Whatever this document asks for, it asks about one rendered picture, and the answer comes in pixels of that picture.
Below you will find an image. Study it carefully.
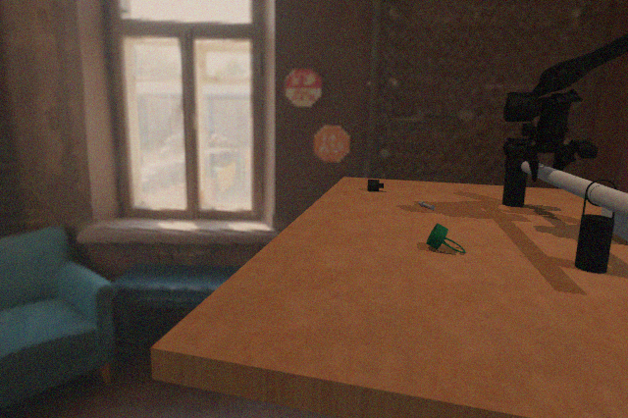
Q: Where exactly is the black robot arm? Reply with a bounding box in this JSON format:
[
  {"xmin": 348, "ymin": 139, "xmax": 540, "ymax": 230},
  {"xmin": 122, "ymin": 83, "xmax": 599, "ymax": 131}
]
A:
[{"xmin": 503, "ymin": 33, "xmax": 628, "ymax": 141}]

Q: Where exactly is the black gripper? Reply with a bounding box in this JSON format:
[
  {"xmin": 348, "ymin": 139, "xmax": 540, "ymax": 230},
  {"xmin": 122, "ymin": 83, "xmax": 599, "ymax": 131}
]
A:
[{"xmin": 502, "ymin": 121, "xmax": 598, "ymax": 182}]

